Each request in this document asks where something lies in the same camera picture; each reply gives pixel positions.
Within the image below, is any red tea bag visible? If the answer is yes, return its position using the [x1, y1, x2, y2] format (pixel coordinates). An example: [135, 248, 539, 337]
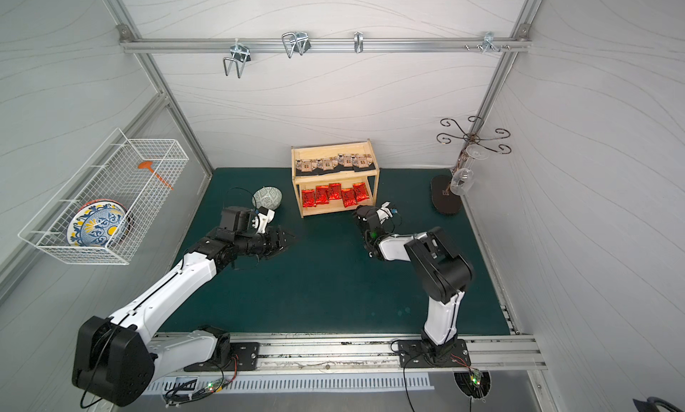
[341, 188, 358, 208]
[315, 185, 330, 206]
[352, 182, 370, 203]
[301, 189, 317, 208]
[328, 183, 342, 201]

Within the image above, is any brown tea bag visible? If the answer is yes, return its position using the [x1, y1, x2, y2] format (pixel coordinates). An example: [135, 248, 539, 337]
[338, 153, 355, 171]
[295, 160, 319, 177]
[351, 153, 376, 172]
[317, 157, 339, 172]

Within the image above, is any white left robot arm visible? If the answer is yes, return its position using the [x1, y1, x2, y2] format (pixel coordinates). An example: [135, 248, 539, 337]
[71, 228, 294, 407]

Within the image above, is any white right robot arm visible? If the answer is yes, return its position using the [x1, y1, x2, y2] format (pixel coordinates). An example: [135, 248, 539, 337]
[353, 203, 474, 349]

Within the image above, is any wooden two-tier shelf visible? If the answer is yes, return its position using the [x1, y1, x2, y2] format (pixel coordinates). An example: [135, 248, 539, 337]
[291, 140, 380, 218]

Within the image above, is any patterned ceramic bowl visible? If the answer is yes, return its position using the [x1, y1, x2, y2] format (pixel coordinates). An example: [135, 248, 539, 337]
[253, 187, 283, 212]

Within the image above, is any green table mat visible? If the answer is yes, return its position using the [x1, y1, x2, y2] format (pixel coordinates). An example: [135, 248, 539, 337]
[163, 168, 509, 335]

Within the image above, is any metal scroll cup stand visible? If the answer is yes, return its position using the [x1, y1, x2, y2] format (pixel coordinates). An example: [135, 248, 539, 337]
[430, 118, 512, 216]

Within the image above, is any clear wine glass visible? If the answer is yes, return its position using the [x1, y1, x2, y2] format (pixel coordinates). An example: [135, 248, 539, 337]
[449, 144, 488, 196]

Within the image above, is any orange plastic spatula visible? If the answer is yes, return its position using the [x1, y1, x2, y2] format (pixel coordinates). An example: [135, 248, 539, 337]
[137, 161, 173, 190]

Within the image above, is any blue yellow patterned plate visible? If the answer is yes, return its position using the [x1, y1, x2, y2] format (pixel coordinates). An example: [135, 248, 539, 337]
[66, 200, 130, 247]

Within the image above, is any metal double hook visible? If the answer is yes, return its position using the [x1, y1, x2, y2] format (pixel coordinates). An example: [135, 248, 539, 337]
[223, 40, 252, 78]

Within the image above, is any small metal hook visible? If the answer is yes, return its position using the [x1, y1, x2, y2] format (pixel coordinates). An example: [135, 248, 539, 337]
[353, 31, 364, 54]

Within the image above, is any metal loop hook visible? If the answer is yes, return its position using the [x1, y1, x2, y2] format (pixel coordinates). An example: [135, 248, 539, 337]
[281, 31, 311, 59]

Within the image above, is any metal corner hook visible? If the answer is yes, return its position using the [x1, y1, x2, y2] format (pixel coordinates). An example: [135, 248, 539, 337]
[464, 32, 511, 54]

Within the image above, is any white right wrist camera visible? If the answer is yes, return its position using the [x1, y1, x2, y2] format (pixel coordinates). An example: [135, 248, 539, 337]
[376, 202, 399, 225]

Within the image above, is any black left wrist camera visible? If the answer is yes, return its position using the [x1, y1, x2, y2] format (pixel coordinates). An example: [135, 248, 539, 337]
[219, 206, 254, 233]

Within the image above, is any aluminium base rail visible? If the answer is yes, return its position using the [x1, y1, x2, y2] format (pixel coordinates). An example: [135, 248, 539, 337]
[230, 333, 547, 375]

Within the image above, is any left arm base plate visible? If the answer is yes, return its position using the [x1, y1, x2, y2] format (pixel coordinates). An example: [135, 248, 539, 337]
[183, 339, 260, 372]

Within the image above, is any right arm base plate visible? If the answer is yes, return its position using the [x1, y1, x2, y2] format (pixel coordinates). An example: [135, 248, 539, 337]
[390, 334, 471, 369]

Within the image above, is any white wire basket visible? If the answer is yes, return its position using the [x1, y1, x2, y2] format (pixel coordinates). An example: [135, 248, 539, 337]
[18, 129, 189, 265]

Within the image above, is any aluminium top rail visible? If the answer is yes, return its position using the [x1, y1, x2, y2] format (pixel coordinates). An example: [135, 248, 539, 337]
[120, 36, 533, 55]

